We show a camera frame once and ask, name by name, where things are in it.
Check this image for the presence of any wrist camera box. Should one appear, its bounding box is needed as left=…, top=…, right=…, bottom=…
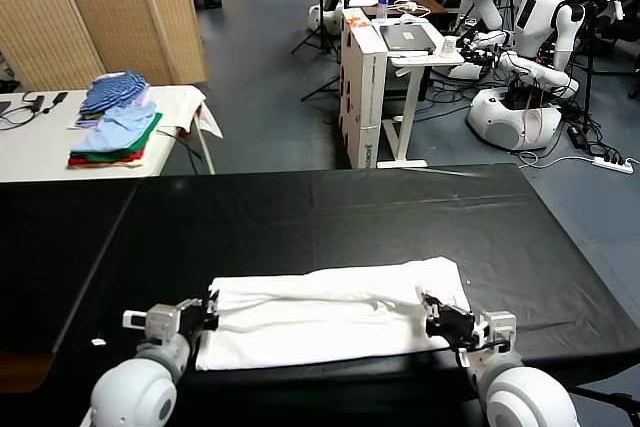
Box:
left=122, top=302, right=182, bottom=344
left=472, top=310, right=518, bottom=352

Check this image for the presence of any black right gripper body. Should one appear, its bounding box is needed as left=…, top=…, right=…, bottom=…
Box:
left=425, top=318, right=477, bottom=351

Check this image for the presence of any small white robot base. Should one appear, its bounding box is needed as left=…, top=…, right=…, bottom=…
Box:
left=306, top=3, right=344, bottom=32

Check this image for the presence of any blue striped garment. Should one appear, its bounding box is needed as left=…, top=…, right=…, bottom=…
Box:
left=79, top=71, right=150, bottom=116

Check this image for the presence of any tall white cardboard box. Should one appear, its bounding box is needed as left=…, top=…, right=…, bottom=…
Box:
left=338, top=7, right=389, bottom=171

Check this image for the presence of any white charger with cable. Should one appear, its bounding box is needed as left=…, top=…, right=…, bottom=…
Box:
left=392, top=0, right=432, bottom=17

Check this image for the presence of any bamboo folding screen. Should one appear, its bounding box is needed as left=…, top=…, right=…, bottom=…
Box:
left=0, top=0, right=209, bottom=93

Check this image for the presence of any black tripod stand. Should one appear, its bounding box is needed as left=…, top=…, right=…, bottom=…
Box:
left=291, top=0, right=342, bottom=56

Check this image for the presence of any light blue garment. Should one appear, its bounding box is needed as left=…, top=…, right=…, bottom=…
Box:
left=71, top=100, right=159, bottom=153

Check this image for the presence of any red garment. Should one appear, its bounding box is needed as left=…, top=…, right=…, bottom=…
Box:
left=67, top=146, right=146, bottom=169

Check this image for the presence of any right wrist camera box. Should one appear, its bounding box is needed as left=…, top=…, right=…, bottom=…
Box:
left=472, top=310, right=518, bottom=352

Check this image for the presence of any narrow black table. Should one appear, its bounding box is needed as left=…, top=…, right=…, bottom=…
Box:
left=0, top=179, right=139, bottom=356

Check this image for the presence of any white draped cloth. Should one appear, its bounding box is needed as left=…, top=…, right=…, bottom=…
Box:
left=142, top=85, right=224, bottom=140

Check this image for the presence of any white power strip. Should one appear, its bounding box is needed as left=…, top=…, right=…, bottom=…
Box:
left=591, top=155, right=636, bottom=175

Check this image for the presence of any black floor power brick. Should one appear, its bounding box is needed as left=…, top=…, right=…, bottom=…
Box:
left=566, top=125, right=590, bottom=149

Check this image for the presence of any white humanoid robot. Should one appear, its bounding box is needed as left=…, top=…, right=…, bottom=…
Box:
left=447, top=0, right=587, bottom=152

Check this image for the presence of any white side table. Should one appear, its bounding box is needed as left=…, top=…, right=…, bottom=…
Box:
left=0, top=85, right=217, bottom=183

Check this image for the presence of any grey closed laptop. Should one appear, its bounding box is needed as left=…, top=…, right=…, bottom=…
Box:
left=378, top=23, right=437, bottom=56

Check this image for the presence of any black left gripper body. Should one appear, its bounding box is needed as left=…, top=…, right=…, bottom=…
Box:
left=176, top=298, right=208, bottom=337

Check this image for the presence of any dark brown desk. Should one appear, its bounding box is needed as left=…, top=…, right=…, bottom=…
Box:
left=360, top=0, right=464, bottom=19

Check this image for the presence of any stack of folded clothes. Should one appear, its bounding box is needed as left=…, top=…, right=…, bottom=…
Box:
left=69, top=112, right=164, bottom=163

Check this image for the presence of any white standing desk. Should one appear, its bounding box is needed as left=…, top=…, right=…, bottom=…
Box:
left=375, top=16, right=466, bottom=170

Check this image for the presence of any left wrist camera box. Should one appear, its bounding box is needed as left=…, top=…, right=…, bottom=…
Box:
left=122, top=302, right=182, bottom=344

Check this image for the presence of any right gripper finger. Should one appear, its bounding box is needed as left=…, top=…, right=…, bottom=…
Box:
left=417, top=287, right=442, bottom=321
left=439, top=302, right=472, bottom=323

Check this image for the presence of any white t-shirt with red print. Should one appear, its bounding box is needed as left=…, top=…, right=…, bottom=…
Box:
left=194, top=256, right=471, bottom=372

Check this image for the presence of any black camera rig stand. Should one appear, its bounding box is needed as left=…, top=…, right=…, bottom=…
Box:
left=569, top=0, right=640, bottom=134

